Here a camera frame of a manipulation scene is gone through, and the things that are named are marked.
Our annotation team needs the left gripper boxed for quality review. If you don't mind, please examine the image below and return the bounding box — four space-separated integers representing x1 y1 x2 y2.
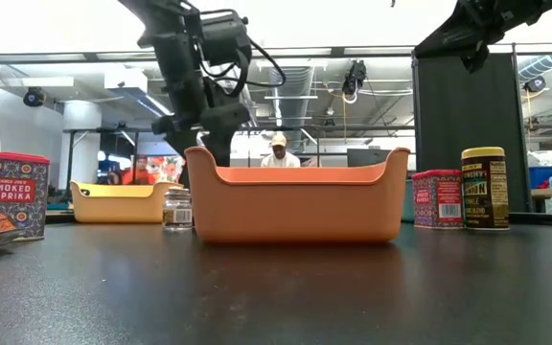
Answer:
150 28 253 189

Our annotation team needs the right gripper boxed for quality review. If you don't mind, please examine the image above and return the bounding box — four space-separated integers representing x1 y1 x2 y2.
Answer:
412 0 517 74

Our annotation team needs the yellow-lid brown spice shaker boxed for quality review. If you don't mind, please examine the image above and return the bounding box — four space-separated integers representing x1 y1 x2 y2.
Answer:
460 146 511 232

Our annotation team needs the floral patterned cloth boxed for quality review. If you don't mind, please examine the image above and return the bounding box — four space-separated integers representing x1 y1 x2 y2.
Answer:
148 154 186 185

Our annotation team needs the person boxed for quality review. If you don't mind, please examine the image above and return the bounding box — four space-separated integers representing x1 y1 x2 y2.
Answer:
259 131 303 169
120 154 156 187

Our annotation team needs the black partition panel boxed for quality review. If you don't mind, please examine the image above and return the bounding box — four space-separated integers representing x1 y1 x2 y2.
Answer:
411 43 533 216

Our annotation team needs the yellow plastic bin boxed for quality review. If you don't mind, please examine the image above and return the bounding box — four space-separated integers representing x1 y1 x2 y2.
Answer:
69 180 185 225

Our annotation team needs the orange plastic bin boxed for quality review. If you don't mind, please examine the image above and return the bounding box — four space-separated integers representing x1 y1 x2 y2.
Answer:
184 146 412 244

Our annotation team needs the black monitor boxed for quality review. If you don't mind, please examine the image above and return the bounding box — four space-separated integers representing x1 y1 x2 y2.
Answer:
346 148 394 169

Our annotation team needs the blue storage bin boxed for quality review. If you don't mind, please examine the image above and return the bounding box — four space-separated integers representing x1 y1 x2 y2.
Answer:
528 165 552 190

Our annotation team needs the teal plastic bin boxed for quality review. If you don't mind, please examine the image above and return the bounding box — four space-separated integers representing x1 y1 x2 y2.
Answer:
402 178 416 224

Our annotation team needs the black ceiling-hung camera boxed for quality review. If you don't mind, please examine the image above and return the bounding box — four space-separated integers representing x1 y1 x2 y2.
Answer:
22 86 47 108
523 75 547 94
341 58 369 104

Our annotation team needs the grey ceiling duct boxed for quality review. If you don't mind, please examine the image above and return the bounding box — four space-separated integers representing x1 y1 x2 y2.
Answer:
517 53 552 83
266 65 316 129

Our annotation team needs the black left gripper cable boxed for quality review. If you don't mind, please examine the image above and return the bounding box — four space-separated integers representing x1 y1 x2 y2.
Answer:
194 7 288 100

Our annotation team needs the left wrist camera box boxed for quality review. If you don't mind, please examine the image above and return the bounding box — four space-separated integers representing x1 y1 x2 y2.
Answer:
197 8 254 68

